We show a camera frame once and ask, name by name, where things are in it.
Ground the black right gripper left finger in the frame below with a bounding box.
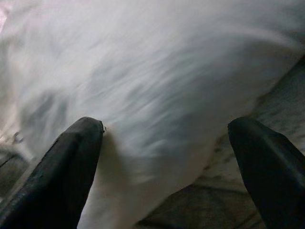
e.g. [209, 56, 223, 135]
[0, 116, 105, 229]

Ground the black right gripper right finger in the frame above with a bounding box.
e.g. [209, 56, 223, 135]
[227, 116, 305, 229]

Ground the white pillow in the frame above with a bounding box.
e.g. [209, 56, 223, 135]
[0, 0, 305, 229]

